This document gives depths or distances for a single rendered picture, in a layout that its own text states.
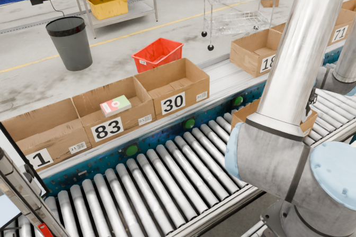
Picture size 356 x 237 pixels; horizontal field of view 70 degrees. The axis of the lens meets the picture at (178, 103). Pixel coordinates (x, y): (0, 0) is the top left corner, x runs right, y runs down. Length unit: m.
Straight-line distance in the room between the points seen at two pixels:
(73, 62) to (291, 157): 3.56
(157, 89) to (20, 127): 0.84
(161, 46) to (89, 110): 2.44
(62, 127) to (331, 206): 1.41
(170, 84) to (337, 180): 1.36
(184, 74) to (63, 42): 2.28
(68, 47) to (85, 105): 2.24
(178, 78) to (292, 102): 1.25
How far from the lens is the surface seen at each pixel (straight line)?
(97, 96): 1.64
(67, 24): 4.20
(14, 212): 0.89
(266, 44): 2.30
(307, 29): 0.70
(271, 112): 0.67
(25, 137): 1.72
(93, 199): 1.45
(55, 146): 1.41
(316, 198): 0.67
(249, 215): 2.19
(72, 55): 3.88
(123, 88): 1.67
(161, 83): 1.78
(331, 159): 0.67
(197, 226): 1.31
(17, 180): 0.65
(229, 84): 1.81
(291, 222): 0.81
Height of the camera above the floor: 1.93
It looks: 40 degrees down
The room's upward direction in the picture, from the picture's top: 4 degrees counter-clockwise
